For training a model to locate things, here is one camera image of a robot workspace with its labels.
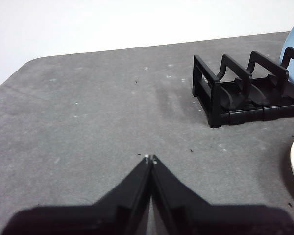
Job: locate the black plate rack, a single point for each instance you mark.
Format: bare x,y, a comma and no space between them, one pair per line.
235,107

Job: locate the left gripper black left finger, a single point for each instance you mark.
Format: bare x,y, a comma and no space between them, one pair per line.
100,220

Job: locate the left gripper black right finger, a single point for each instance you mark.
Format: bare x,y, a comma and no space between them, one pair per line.
186,215

